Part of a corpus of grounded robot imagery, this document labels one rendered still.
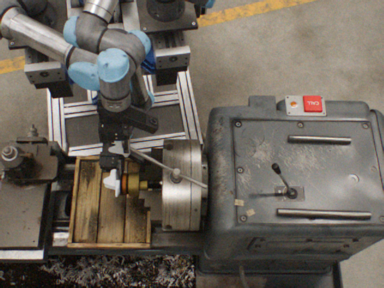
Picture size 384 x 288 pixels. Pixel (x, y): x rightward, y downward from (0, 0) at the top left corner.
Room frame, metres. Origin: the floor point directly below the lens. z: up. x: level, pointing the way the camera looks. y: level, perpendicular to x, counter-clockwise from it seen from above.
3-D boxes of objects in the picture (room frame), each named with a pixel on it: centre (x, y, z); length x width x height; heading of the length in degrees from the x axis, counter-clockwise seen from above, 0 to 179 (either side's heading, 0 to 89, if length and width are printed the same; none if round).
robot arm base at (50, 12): (1.11, 0.64, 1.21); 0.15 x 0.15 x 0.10
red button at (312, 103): (0.81, -0.39, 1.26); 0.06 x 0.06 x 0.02; 6
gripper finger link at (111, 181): (0.52, 0.26, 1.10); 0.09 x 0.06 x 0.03; 5
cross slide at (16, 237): (0.50, 0.60, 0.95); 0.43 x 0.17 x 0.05; 6
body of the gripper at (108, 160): (0.62, 0.27, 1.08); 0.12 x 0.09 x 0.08; 5
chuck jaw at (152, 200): (0.44, 0.10, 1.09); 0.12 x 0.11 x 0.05; 6
